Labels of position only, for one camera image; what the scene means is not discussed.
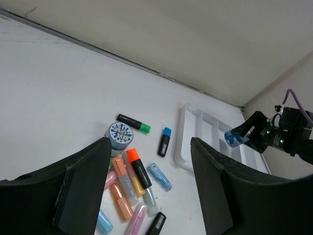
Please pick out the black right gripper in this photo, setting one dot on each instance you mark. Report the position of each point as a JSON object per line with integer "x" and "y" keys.
{"x": 251, "y": 131}

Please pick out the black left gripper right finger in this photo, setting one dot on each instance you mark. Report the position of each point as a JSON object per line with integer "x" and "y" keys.
{"x": 239, "y": 200}

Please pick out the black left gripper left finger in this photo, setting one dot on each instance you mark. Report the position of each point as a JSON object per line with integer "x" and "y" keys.
{"x": 62, "y": 198}

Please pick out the orange cap black highlighter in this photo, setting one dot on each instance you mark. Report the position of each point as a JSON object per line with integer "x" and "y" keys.
{"x": 139, "y": 168}

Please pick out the green cap black highlighter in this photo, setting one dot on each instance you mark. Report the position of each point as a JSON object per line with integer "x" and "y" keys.
{"x": 140, "y": 126}

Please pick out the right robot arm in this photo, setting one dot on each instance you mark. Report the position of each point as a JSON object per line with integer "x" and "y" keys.
{"x": 288, "y": 131}

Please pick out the blue cap pastel highlighter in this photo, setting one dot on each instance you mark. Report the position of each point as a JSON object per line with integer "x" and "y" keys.
{"x": 103, "y": 223}

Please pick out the pink correction tape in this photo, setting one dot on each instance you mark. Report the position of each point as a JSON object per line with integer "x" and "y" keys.
{"x": 111, "y": 178}

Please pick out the white compartment organizer tray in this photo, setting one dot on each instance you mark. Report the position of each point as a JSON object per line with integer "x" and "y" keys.
{"x": 198, "y": 123}

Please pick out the green correction tape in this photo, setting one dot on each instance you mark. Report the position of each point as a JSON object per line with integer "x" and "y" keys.
{"x": 110, "y": 166}

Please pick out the orange correction tape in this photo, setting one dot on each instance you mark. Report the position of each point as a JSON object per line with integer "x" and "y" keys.
{"x": 122, "y": 205}

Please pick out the peach cap pastel highlighter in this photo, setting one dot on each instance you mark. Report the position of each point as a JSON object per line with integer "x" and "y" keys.
{"x": 124, "y": 179}

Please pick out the yellow pastel highlighter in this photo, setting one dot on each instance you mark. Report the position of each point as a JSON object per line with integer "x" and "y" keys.
{"x": 140, "y": 191}

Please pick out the purple cap pastel highlighter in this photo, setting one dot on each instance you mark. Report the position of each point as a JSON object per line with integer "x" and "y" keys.
{"x": 137, "y": 220}

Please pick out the green cap pastel highlighter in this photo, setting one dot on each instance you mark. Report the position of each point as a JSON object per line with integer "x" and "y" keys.
{"x": 150, "y": 201}

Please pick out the pink cap black highlighter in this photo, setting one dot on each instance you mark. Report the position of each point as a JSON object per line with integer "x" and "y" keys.
{"x": 157, "y": 224}

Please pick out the blue cap black highlighter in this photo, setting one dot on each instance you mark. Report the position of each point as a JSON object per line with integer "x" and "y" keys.
{"x": 164, "y": 142}

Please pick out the blue correction tape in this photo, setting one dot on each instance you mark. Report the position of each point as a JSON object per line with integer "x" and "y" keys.
{"x": 159, "y": 177}

